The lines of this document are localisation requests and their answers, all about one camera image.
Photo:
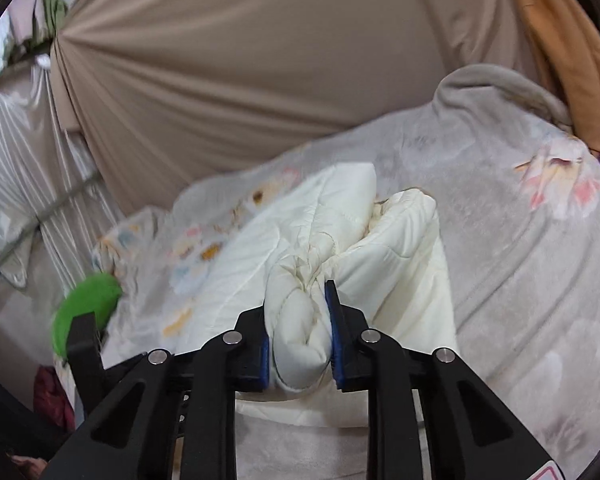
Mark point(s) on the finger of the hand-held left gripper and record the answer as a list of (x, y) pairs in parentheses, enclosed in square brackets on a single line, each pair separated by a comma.
[(86, 360)]

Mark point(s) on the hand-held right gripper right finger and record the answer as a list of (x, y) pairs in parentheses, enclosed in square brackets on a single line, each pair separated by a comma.
[(337, 350)]

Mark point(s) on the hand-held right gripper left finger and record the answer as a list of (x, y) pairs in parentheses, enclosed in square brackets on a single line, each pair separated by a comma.
[(263, 367)]

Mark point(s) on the cream quilted jacket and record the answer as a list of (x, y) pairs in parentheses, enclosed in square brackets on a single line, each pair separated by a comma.
[(405, 260)]

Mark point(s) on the green and pink hanging clothes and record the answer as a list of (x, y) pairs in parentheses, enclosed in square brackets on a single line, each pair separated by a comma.
[(50, 10)]

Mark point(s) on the dark red cloth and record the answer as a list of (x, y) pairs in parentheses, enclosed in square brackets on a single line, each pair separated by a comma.
[(52, 400)]

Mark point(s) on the green cushion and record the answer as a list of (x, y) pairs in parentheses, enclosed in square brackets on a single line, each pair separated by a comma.
[(90, 295)]

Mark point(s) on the pastel printed sheet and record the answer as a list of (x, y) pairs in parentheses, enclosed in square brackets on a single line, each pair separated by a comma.
[(130, 240)]

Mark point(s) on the grey floral fleece blanket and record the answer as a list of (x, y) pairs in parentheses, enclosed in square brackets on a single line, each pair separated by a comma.
[(505, 285)]

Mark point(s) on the white satin curtain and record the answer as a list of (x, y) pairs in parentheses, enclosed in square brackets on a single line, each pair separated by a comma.
[(20, 150)]

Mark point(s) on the beige backdrop cloth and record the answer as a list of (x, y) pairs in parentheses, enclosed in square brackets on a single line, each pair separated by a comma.
[(280, 60)]

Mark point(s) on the orange hanging cloth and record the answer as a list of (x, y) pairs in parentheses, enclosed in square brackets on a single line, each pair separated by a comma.
[(570, 60)]

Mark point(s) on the grey metal rail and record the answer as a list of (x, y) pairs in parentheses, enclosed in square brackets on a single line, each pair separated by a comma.
[(45, 212)]

